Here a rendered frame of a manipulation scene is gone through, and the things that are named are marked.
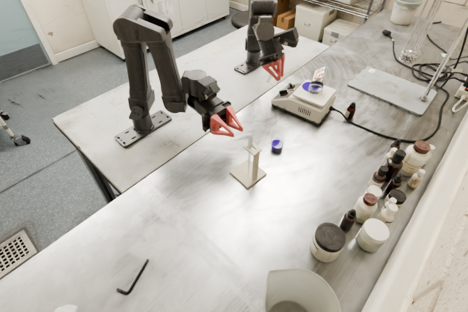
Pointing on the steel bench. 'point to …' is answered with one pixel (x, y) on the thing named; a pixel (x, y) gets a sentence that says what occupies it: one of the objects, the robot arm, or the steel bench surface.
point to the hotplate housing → (297, 106)
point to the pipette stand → (247, 180)
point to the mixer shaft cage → (408, 54)
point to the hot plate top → (315, 96)
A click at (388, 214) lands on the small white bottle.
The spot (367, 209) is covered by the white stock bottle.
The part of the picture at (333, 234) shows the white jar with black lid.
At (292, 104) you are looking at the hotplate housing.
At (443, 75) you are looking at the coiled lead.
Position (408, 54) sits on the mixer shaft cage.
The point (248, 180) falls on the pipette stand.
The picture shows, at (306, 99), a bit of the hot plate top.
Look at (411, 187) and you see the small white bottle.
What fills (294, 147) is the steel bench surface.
